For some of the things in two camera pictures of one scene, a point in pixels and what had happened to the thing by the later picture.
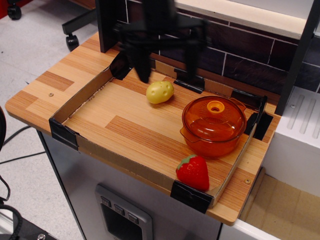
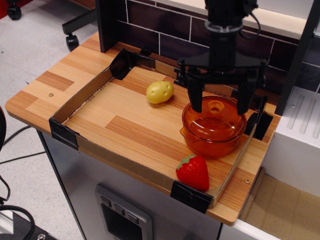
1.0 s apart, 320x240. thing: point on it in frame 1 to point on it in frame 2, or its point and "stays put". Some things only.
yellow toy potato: [159, 92] stays put
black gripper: [161, 26] to [222, 64]
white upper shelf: [288, 17] stays put
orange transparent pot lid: [215, 119] stays put
